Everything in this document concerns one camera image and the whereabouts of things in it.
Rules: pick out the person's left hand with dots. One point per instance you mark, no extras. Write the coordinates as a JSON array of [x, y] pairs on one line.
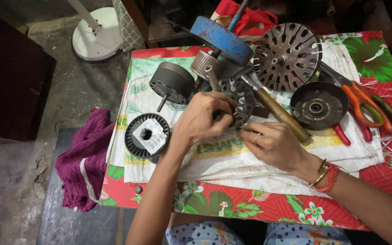
[[196, 119]]

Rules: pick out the person's right hand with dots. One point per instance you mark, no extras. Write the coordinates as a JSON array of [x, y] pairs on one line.
[[281, 146]]

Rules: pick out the metal motor stator core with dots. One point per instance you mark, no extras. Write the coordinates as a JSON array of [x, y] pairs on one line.
[[242, 102]]

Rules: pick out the small dark flat block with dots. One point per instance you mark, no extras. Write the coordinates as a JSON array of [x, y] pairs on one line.
[[260, 112]]

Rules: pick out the black motor housing with shaft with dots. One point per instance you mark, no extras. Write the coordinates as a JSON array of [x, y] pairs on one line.
[[172, 83]]

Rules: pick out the grey metal tube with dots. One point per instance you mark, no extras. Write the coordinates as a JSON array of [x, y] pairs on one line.
[[213, 78]]

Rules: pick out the white woven plastic sack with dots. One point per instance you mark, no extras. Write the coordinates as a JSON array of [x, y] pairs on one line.
[[216, 160]]

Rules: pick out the gold bangle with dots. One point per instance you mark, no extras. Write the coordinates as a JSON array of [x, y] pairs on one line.
[[321, 173]]

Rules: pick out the black round motor cover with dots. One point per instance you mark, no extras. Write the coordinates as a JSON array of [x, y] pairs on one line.
[[318, 105]]

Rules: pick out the ribbed grey metal cap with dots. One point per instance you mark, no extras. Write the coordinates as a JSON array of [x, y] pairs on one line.
[[202, 63]]

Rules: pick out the red floral tablecloth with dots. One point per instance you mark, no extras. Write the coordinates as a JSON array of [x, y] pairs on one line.
[[236, 207]]

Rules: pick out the blue metal winding wheel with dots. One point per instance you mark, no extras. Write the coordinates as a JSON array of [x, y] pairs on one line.
[[221, 39]]

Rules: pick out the slotted round metal lamination disc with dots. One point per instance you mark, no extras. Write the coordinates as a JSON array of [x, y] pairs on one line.
[[286, 58]]

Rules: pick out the small metal nut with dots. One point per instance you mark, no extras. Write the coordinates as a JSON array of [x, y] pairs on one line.
[[138, 189]]

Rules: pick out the polka dot trousers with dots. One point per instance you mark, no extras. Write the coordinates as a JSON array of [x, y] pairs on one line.
[[216, 234]]

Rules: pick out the red fabric bag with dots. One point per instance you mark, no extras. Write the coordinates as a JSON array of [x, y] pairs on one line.
[[250, 18]]

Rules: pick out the patterned beige cloth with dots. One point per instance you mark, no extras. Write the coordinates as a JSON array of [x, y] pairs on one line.
[[128, 23]]

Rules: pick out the purple knitted cloth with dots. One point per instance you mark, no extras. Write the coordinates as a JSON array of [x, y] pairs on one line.
[[83, 160]]

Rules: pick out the dark wooden cabinet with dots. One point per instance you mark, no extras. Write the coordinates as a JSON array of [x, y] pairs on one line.
[[12, 78]]

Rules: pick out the white pedestal fan base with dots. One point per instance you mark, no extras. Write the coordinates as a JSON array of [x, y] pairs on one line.
[[95, 34]]

